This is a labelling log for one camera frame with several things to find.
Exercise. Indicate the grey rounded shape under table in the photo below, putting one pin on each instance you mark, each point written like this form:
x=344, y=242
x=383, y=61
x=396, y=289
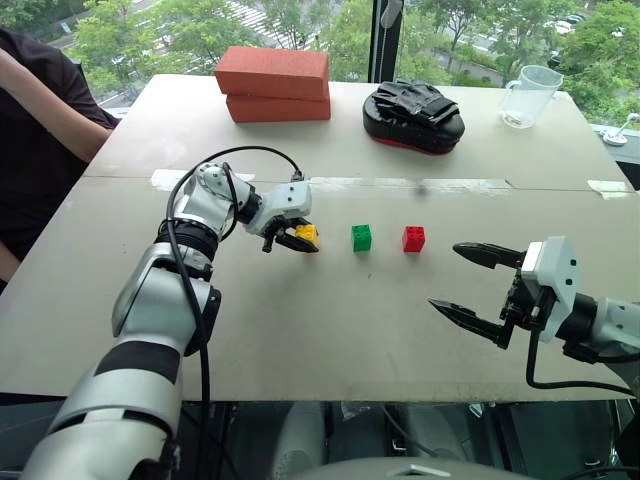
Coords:
x=297, y=440

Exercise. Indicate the black window frame post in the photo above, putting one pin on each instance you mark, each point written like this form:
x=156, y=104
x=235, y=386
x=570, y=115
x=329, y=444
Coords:
x=385, y=50

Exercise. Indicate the clear plastic measuring cup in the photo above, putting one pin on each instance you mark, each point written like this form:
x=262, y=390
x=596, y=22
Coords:
x=530, y=97

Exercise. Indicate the red toy cube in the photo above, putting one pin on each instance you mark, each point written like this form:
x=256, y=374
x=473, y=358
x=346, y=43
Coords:
x=413, y=240

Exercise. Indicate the yellow toy cube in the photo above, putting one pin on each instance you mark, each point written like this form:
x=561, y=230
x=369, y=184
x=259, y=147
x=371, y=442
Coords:
x=307, y=231

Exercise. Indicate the person in black shirt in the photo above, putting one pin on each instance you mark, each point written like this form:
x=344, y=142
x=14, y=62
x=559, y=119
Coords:
x=35, y=165

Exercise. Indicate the red brick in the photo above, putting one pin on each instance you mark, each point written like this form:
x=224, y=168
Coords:
x=272, y=72
x=280, y=110

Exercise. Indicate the white tape strip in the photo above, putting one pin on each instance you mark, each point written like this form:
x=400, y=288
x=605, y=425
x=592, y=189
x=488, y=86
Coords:
x=607, y=189

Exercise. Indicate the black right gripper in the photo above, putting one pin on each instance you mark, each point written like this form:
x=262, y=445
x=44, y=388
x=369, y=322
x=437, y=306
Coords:
x=525, y=305

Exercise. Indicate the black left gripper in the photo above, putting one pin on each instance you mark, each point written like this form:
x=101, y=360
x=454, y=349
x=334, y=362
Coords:
x=292, y=222

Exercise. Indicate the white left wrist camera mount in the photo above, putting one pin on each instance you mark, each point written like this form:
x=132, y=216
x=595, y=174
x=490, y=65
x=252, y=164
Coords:
x=290, y=197

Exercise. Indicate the grey robot body shell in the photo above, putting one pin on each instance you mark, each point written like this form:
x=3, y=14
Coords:
x=400, y=471

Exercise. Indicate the green toy cube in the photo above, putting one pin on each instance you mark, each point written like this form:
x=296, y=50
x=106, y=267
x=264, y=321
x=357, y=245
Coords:
x=362, y=239

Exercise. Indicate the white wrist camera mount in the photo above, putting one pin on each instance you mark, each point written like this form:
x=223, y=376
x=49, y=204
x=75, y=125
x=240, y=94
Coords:
x=562, y=270
x=290, y=197

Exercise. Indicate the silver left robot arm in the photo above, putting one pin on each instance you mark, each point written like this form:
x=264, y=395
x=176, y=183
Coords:
x=150, y=295

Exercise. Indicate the black boxing focus pad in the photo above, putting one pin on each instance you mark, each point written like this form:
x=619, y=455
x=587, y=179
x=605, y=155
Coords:
x=412, y=122

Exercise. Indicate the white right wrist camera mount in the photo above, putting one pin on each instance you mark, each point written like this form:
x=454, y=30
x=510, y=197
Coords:
x=562, y=270

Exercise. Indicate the white stand base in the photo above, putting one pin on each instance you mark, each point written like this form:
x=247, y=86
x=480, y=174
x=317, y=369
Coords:
x=615, y=136

